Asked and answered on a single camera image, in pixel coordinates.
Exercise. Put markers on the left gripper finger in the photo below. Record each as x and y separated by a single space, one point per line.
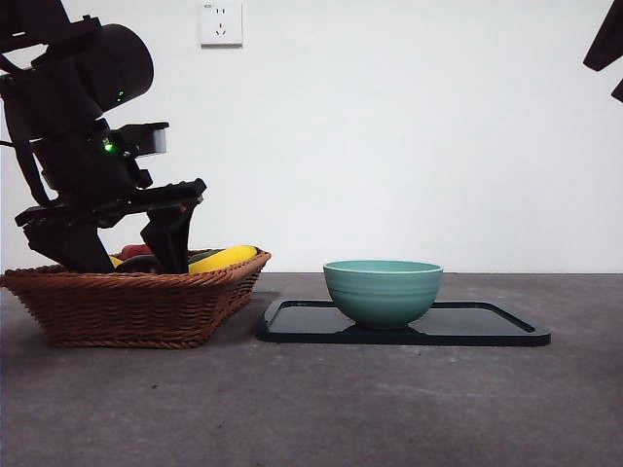
78 248
170 238

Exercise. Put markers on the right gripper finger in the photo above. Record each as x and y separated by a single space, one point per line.
619 91
611 39

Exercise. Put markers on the dark red plum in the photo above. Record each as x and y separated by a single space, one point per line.
138 265

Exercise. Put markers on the mint green bowl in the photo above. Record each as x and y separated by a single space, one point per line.
384 297

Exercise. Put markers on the green avocado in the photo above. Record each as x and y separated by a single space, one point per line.
198 256

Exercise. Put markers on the red yellow apple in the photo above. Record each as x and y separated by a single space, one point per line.
136 250

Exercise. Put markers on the yellow banana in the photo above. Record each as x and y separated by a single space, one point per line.
224 258

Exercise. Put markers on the brown wicker basket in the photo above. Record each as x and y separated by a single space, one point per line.
126 311

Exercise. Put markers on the dark teal rectangular tray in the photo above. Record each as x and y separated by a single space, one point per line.
467 323

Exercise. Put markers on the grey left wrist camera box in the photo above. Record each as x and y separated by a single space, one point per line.
148 138

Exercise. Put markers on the white wall socket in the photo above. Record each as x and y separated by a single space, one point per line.
222 24

